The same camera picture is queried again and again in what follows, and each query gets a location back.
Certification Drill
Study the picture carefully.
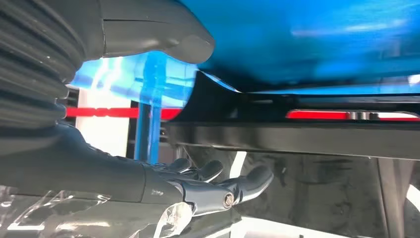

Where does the blue metal shelf rack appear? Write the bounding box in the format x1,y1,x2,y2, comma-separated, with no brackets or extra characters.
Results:
70,0,420,165

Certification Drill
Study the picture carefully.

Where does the red barrier belt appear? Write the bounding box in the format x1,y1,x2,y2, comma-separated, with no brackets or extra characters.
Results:
65,107,420,123

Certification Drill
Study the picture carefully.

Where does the clear plastic film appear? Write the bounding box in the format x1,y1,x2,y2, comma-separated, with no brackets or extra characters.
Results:
0,185,194,238

